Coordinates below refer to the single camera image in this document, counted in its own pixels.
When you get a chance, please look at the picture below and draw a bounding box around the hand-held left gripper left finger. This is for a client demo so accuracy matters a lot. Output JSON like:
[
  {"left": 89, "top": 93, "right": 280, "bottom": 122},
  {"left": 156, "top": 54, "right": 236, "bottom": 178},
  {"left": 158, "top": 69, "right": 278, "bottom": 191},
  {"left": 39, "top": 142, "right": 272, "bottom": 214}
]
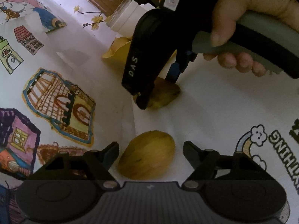
[{"left": 33, "top": 141, "right": 121, "bottom": 189}]

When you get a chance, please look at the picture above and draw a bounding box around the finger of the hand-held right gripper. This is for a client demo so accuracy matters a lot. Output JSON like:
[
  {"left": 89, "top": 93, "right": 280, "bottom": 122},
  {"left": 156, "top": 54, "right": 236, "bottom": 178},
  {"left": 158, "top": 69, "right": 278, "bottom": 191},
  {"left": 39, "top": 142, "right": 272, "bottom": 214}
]
[
  {"left": 133, "top": 82, "right": 156, "bottom": 110},
  {"left": 165, "top": 51, "right": 197, "bottom": 84}
]

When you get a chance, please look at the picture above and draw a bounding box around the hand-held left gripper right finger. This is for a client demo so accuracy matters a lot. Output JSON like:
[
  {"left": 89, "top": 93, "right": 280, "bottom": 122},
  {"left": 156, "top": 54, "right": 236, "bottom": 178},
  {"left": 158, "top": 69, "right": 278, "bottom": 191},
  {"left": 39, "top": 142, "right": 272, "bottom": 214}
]
[{"left": 182, "top": 141, "right": 276, "bottom": 189}]

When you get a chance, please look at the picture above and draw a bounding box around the brown oval fruit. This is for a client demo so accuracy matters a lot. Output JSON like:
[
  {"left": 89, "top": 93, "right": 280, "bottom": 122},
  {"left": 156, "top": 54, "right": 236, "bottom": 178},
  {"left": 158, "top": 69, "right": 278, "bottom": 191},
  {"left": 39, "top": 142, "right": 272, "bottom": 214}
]
[{"left": 146, "top": 77, "right": 181, "bottom": 110}]

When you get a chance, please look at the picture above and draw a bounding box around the yellow-brown oval fruit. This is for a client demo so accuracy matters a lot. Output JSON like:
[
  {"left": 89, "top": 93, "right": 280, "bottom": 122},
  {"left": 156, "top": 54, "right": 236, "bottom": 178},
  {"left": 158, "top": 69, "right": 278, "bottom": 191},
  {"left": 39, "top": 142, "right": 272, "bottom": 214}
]
[{"left": 117, "top": 131, "right": 176, "bottom": 181}]

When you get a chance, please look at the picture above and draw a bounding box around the yellow plastic bowl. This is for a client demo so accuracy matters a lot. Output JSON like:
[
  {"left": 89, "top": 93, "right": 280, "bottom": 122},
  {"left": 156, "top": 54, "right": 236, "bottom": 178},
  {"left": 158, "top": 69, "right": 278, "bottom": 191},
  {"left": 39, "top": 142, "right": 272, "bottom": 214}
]
[{"left": 102, "top": 37, "right": 178, "bottom": 62}]

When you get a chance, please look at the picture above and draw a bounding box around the person's right hand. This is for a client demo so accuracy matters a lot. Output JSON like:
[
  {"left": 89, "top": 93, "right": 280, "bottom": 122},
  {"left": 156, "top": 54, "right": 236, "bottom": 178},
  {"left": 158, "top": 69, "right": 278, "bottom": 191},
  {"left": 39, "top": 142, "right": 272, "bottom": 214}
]
[{"left": 203, "top": 0, "right": 299, "bottom": 77}]

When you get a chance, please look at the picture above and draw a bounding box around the white plastic bottle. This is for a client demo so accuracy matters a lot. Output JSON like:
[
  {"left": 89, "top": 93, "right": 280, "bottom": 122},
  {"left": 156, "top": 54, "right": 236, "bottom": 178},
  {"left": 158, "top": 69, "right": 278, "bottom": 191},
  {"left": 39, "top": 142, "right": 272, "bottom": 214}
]
[{"left": 106, "top": 0, "right": 153, "bottom": 38}]

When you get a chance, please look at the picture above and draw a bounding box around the white printed tablecloth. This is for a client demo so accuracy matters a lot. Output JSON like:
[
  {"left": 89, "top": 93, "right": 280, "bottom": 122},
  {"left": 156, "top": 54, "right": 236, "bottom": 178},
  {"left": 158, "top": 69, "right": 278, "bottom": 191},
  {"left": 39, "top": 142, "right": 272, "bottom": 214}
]
[{"left": 93, "top": 5, "right": 299, "bottom": 215}]

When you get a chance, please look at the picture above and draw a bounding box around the yellow flower branch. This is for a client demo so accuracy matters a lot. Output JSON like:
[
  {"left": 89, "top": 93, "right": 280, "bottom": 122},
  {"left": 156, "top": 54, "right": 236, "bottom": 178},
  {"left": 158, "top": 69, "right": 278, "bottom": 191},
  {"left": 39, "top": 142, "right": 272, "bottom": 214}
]
[{"left": 73, "top": 5, "right": 111, "bottom": 31}]

